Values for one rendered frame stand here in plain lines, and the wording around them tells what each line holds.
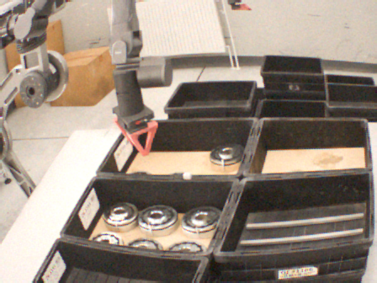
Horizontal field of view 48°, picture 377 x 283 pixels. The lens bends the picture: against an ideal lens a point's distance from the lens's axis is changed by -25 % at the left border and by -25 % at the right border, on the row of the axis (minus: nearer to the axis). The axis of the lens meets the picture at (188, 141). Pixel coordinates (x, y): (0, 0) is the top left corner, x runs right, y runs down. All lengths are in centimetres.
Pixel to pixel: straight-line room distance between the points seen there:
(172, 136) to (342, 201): 64
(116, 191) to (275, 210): 42
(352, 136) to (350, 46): 284
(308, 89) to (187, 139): 127
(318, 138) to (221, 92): 124
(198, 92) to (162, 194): 142
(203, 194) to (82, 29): 366
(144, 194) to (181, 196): 10
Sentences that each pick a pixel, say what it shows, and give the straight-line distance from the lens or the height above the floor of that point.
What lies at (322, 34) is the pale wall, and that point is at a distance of 429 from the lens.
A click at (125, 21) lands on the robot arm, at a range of 112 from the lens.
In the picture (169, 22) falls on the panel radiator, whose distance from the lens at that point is 437.
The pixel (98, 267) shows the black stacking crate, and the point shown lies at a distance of 121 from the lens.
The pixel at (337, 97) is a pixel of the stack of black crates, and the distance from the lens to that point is 263.
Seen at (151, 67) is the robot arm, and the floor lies 126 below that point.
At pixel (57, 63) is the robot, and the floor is 118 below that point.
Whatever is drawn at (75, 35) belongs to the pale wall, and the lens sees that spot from 489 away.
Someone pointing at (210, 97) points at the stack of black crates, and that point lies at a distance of 272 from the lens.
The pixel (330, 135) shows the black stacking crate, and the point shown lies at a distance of 153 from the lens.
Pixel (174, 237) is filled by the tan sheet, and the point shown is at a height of 83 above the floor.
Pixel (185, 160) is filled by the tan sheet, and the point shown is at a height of 83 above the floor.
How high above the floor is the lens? 163
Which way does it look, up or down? 28 degrees down
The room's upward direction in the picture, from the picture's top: 11 degrees counter-clockwise
